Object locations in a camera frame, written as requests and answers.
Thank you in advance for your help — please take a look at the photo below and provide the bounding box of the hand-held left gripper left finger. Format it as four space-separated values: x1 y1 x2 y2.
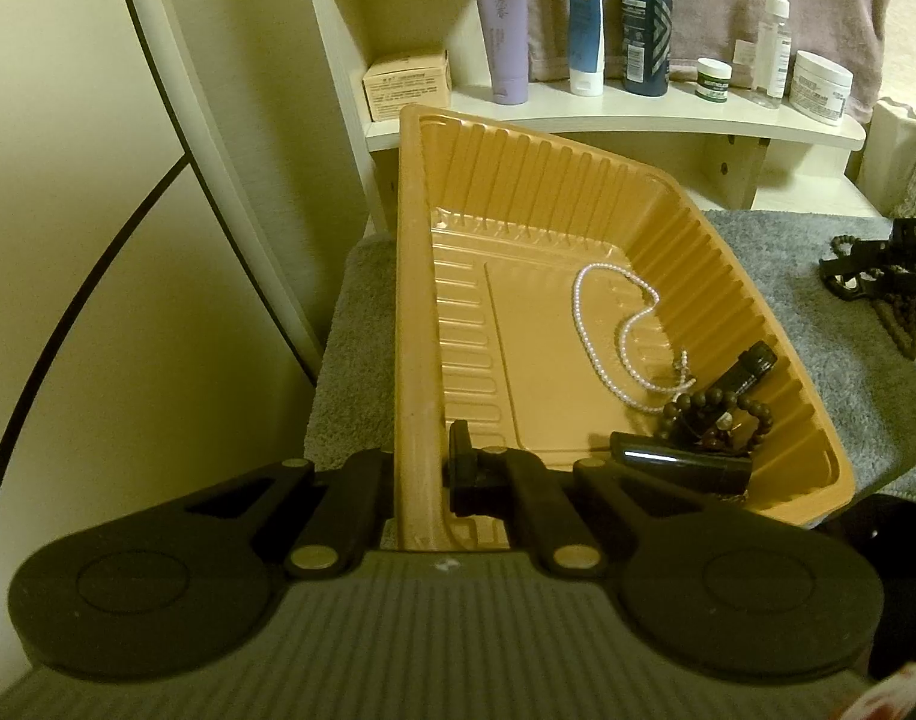
184 448 395 580

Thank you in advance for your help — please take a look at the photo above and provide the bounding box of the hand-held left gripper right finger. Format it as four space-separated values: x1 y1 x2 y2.
447 420 699 575

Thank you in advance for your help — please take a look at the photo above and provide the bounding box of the orange plastic tray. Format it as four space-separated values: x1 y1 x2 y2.
393 105 857 552

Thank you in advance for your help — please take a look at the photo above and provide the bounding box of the white pearl necklace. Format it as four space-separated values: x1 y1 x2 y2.
572 262 696 416

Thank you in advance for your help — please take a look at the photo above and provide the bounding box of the dark wooden bead bracelet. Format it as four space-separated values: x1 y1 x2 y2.
660 386 776 460

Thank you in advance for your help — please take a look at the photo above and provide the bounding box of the grey-blue towel mat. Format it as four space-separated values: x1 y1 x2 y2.
308 208 916 501

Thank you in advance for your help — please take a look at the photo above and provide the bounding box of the small cardboard box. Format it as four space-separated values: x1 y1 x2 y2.
362 50 454 122

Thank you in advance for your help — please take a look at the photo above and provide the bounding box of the cream corner shelf unit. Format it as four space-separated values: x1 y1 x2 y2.
297 0 869 241

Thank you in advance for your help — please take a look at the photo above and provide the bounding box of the purple tube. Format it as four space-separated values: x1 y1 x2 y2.
471 0 533 106

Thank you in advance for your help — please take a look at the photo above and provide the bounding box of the small green jar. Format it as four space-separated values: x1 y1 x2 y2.
694 58 734 103

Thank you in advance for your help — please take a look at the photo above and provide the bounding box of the white and blue tube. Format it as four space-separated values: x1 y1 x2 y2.
565 0 606 97

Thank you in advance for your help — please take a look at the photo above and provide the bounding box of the dark blue spray bottle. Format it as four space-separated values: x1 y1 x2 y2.
621 0 676 98

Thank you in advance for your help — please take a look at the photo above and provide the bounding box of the clear spray bottle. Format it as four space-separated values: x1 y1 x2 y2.
750 0 795 110

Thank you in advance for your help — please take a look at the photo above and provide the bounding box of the white cream jar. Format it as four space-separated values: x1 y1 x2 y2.
790 50 856 127

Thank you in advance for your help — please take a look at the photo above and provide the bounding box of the dark bead necklace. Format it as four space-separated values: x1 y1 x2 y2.
827 235 891 302

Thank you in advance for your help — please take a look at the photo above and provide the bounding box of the brown wooden bead necklace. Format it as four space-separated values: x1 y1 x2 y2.
869 291 916 362

